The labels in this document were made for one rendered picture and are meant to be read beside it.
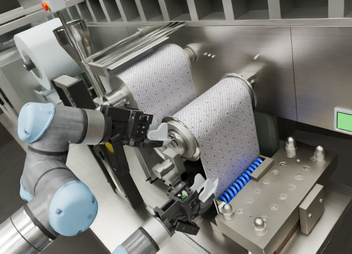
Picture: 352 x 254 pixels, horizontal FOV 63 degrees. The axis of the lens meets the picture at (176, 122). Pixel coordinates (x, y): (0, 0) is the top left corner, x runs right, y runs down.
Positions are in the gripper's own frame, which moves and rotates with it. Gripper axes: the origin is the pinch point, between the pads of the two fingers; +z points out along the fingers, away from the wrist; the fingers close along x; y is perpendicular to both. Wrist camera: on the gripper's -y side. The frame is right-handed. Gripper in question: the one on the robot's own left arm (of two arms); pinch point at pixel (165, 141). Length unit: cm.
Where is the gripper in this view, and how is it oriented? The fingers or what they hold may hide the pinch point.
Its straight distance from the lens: 77.1
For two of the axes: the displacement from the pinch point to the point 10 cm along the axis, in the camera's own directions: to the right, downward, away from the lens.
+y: 2.4, -9.6, -1.2
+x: -6.4, -2.4, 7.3
